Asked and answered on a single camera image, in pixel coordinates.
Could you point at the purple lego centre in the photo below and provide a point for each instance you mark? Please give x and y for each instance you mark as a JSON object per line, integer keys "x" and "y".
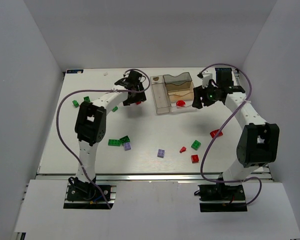
{"x": 161, "y": 153}

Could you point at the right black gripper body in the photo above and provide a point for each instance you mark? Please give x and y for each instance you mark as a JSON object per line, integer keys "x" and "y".
{"x": 197, "y": 97}

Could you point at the red curved lego brick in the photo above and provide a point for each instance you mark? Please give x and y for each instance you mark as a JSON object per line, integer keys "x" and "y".
{"x": 180, "y": 104}

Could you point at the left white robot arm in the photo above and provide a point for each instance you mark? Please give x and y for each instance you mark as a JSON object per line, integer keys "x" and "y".
{"x": 91, "y": 121}

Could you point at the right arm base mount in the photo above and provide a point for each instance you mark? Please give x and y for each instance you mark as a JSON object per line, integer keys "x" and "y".
{"x": 221, "y": 198}

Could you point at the green square lego right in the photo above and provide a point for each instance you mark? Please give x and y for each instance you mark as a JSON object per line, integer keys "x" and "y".
{"x": 196, "y": 145}

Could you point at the red square lego brick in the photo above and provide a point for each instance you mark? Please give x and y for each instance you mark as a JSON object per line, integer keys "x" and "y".
{"x": 194, "y": 158}

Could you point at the dark green lego brick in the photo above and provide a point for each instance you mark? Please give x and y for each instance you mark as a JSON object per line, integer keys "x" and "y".
{"x": 125, "y": 139}

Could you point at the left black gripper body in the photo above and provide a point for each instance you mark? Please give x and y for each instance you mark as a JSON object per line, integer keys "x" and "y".
{"x": 139, "y": 96}

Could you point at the green flat lego plate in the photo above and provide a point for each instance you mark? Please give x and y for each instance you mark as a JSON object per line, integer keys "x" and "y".
{"x": 114, "y": 142}

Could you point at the green lego with triangle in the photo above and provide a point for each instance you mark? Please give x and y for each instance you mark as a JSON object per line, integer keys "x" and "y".
{"x": 87, "y": 99}

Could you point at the blue label left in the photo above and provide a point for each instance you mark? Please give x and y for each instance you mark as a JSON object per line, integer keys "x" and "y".
{"x": 74, "y": 71}

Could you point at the clear front container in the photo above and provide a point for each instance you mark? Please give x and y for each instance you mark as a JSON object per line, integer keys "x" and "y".
{"x": 185, "y": 95}

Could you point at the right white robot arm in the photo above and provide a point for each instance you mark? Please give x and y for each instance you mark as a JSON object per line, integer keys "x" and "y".
{"x": 258, "y": 143}

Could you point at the blue label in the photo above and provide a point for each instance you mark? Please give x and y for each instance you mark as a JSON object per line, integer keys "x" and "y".
{"x": 223, "y": 69}
{"x": 74, "y": 71}

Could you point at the purple lego left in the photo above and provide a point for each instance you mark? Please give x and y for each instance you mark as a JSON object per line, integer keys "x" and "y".
{"x": 127, "y": 146}

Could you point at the clear long narrow container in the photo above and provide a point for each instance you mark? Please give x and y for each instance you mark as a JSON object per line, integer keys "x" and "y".
{"x": 160, "y": 95}

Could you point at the small red lego piece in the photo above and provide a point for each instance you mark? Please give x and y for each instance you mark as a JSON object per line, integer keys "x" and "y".
{"x": 183, "y": 149}

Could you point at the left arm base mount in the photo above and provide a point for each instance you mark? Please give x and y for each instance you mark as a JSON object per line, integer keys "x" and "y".
{"x": 85, "y": 196}

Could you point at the blue label right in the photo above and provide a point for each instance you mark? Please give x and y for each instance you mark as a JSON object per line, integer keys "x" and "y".
{"x": 223, "y": 69}

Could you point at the small green lego far left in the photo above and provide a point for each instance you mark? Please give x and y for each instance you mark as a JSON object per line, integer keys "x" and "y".
{"x": 75, "y": 103}

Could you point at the purple lego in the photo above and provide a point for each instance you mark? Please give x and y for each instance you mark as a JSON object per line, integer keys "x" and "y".
{"x": 127, "y": 146}
{"x": 161, "y": 153}

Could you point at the dark smoked container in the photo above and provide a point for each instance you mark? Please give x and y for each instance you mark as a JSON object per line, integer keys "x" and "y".
{"x": 179, "y": 82}

